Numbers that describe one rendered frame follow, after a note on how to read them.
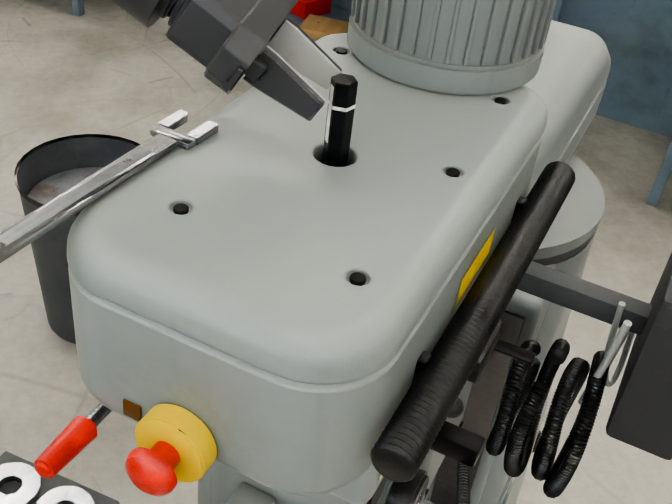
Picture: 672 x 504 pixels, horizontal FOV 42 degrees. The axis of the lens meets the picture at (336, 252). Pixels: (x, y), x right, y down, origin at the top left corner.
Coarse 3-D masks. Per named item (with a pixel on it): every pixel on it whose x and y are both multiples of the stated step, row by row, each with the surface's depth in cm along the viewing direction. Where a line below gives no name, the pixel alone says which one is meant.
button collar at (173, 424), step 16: (144, 416) 63; (160, 416) 62; (176, 416) 62; (192, 416) 62; (144, 432) 63; (160, 432) 62; (176, 432) 61; (192, 432) 61; (208, 432) 62; (176, 448) 62; (192, 448) 61; (208, 448) 62; (192, 464) 62; (208, 464) 62; (192, 480) 63
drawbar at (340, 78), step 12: (336, 84) 68; (348, 84) 68; (336, 96) 68; (348, 96) 68; (336, 120) 70; (348, 120) 70; (336, 132) 70; (348, 132) 71; (324, 144) 72; (336, 144) 71; (348, 144) 71; (324, 156) 72; (336, 156) 72
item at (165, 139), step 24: (168, 120) 73; (144, 144) 69; (168, 144) 70; (192, 144) 71; (120, 168) 66; (144, 168) 68; (72, 192) 63; (96, 192) 64; (48, 216) 61; (0, 240) 58; (24, 240) 58
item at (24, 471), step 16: (0, 464) 141; (16, 464) 140; (32, 464) 141; (0, 480) 137; (16, 480) 138; (32, 480) 137; (48, 480) 139; (64, 480) 140; (0, 496) 135; (16, 496) 135; (32, 496) 135; (48, 496) 135; (64, 496) 136; (80, 496) 136; (96, 496) 138
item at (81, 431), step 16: (80, 416) 71; (96, 416) 72; (64, 432) 69; (80, 432) 70; (96, 432) 71; (48, 448) 68; (64, 448) 68; (80, 448) 70; (48, 464) 67; (64, 464) 68
